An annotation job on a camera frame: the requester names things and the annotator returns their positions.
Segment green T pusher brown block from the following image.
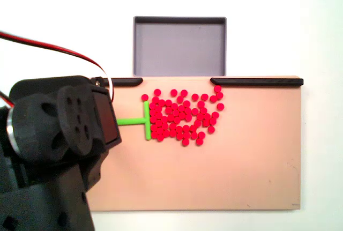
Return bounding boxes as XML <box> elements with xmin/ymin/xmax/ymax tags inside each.
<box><xmin>116</xmin><ymin>100</ymin><xmax>151</xmax><ymax>141</ymax></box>

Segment grey shallow tray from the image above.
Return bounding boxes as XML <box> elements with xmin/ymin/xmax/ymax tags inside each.
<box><xmin>132</xmin><ymin>16</ymin><xmax>228</xmax><ymax>77</ymax></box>

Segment beige flat board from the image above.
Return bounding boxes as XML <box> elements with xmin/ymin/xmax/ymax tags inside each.
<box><xmin>87</xmin><ymin>75</ymin><xmax>303</xmax><ymax>212</ymax></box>

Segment black board rail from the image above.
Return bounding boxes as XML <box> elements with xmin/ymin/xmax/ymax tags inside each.
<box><xmin>210</xmin><ymin>77</ymin><xmax>304</xmax><ymax>88</ymax></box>
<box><xmin>90</xmin><ymin>77</ymin><xmax>144</xmax><ymax>87</ymax></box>

